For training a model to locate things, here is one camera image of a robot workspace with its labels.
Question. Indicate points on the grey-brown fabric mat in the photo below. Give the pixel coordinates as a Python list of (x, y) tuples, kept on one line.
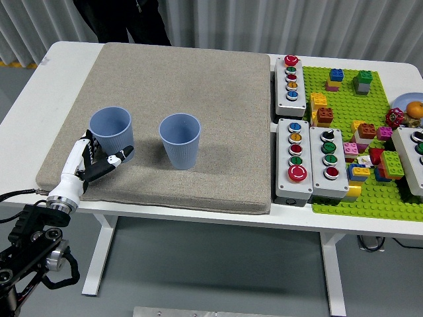
[(181, 82)]

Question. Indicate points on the yellow cylinder block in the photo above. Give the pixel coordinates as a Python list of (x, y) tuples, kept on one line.
[(353, 191)]

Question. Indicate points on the grey five-button control box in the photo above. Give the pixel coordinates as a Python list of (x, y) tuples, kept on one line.
[(281, 99)]

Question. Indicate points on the magenta building block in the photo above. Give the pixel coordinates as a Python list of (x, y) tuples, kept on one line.
[(384, 132)]

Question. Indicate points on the green orange red block stack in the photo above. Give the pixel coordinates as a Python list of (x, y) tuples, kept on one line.
[(391, 163)]

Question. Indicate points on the pink building block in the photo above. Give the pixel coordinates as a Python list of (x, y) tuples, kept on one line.
[(350, 148)]

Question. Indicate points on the person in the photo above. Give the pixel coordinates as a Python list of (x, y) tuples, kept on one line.
[(99, 20)]

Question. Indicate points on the blue ribbed plastic cup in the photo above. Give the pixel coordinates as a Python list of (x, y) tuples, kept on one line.
[(181, 152), (112, 132)]

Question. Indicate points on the red valve handwheel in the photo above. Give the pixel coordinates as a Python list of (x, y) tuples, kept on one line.
[(394, 117)]

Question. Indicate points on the blue yellow pink block stack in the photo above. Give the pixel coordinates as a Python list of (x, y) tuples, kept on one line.
[(336, 75)]

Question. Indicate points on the green grey block stack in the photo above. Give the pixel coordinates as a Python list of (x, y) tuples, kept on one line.
[(363, 77)]

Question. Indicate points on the orange fruit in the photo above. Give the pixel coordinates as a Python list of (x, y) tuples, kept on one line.
[(414, 109)]

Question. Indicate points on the yellow building block stack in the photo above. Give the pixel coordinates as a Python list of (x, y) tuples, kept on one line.
[(318, 99)]

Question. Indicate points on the brown block on yellow block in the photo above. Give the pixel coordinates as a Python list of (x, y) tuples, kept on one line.
[(325, 115)]

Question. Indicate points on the white table leg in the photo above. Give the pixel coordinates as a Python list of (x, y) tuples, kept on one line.
[(99, 251), (332, 270)]

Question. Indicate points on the brass valve body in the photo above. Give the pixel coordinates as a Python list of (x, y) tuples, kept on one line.
[(413, 123)]

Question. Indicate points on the grey control box black selector switch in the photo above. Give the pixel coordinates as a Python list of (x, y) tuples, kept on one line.
[(330, 186)]

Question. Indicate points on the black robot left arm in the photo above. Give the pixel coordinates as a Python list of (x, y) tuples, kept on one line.
[(36, 251)]

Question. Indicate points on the red building block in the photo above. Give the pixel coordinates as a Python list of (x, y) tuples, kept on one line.
[(375, 155)]

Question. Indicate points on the light blue plate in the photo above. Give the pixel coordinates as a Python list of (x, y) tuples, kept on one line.
[(404, 99)]

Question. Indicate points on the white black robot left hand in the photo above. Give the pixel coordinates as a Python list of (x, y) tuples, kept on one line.
[(71, 168)]

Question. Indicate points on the grey control box large red button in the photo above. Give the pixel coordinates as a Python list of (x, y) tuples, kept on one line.
[(284, 185)]

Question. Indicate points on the grey control box green buttons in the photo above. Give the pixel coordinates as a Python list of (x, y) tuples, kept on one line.
[(409, 165)]

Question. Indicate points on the green studded building baseplate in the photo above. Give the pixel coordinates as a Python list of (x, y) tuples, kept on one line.
[(343, 99)]

